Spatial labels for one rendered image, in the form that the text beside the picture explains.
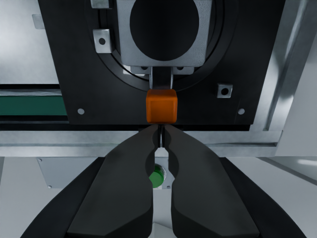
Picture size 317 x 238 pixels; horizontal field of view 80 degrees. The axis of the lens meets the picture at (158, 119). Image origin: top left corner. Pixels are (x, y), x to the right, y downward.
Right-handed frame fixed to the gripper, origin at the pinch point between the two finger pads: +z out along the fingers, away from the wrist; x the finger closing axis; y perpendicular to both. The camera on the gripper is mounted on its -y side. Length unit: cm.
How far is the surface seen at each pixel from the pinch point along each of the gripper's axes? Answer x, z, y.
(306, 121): 28.2, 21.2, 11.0
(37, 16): -12.6, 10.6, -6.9
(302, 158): 112, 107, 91
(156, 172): -0.6, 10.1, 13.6
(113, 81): -5.5, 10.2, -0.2
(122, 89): -4.5, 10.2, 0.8
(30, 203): -33, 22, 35
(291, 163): 105, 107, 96
